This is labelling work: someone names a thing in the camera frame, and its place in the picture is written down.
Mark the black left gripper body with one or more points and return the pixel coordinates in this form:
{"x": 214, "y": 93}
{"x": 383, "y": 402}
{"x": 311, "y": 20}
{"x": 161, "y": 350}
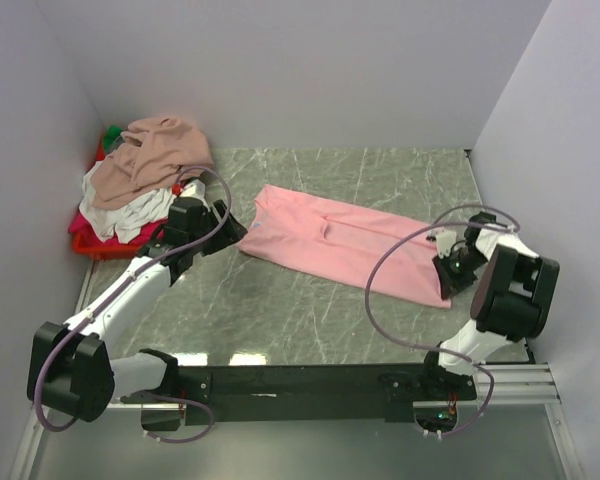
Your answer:
{"x": 209, "y": 220}

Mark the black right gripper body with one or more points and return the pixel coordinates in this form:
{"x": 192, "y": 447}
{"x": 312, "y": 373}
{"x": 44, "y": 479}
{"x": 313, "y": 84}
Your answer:
{"x": 457, "y": 269}

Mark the pink t shirt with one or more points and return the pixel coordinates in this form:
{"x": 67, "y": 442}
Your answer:
{"x": 343, "y": 242}

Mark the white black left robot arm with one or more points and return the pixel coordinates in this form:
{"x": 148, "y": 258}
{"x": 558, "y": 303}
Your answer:
{"x": 70, "y": 368}

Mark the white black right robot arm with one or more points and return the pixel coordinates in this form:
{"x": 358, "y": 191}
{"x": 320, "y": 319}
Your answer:
{"x": 514, "y": 291}

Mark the white t shirt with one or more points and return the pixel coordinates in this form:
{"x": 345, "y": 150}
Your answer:
{"x": 117, "y": 205}

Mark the beige t shirt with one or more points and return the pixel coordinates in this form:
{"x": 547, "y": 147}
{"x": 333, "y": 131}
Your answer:
{"x": 154, "y": 153}

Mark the red plastic basket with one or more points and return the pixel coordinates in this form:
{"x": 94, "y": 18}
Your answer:
{"x": 85, "y": 242}

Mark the magenta t shirt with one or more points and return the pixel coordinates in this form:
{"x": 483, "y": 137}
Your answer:
{"x": 125, "y": 226}

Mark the green garment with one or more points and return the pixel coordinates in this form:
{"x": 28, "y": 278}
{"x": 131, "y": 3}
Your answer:
{"x": 112, "y": 138}

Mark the black base beam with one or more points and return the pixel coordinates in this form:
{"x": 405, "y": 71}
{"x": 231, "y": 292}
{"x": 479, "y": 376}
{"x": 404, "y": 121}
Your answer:
{"x": 316, "y": 392}

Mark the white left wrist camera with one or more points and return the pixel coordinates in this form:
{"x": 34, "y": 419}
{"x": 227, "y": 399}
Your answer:
{"x": 193, "y": 188}

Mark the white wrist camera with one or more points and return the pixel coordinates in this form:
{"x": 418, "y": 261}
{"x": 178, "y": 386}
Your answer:
{"x": 193, "y": 188}
{"x": 444, "y": 241}

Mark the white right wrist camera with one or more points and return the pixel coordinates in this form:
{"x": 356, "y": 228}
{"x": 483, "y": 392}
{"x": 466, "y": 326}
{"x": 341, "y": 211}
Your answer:
{"x": 444, "y": 241}

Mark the aluminium frame rail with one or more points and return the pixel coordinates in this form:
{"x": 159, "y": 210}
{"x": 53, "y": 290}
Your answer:
{"x": 516, "y": 385}

